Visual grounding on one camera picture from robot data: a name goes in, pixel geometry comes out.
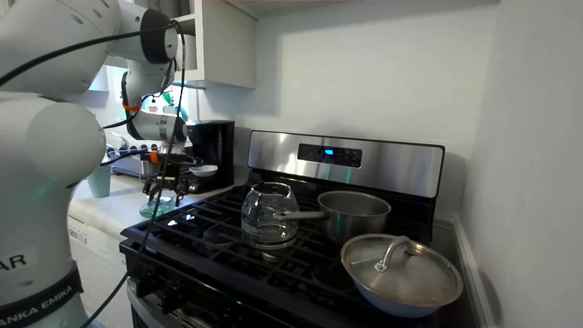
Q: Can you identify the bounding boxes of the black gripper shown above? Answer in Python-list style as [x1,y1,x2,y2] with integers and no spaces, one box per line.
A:
[141,152,187,205]

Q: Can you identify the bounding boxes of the white bowl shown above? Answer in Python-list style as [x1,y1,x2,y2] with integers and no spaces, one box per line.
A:
[189,162,220,178]

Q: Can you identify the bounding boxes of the black coffee maker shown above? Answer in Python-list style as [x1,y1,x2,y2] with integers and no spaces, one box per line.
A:
[183,118,236,194]

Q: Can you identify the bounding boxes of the teal cup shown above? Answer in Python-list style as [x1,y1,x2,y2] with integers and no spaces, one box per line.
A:
[85,162,114,200]

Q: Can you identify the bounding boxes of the glass coffee carafe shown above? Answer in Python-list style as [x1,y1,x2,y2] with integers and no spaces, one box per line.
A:
[238,178,300,251]

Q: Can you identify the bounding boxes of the white framed window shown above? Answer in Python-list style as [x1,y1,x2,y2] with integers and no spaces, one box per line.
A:
[87,61,198,125]

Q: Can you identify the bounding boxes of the stainless steel saucepan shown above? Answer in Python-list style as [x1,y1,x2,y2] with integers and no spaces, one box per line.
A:
[271,187,393,245]

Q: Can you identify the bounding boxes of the black gas stove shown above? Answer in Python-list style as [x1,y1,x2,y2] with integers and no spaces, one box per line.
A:
[118,129,477,328]

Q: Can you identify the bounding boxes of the grey pan lid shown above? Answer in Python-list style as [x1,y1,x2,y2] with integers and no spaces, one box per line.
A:
[338,231,464,309]

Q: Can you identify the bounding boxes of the blue frying pan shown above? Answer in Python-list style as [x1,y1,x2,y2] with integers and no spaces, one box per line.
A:
[351,282,453,320]

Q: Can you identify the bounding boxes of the white overhead cabinet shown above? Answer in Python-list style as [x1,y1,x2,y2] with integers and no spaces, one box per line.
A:
[223,0,506,19]

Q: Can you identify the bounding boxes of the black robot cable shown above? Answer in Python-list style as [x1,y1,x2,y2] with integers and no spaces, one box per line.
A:
[0,18,191,328]

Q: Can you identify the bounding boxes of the white open wall cabinet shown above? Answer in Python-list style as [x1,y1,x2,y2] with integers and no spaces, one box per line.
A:
[172,0,258,90]

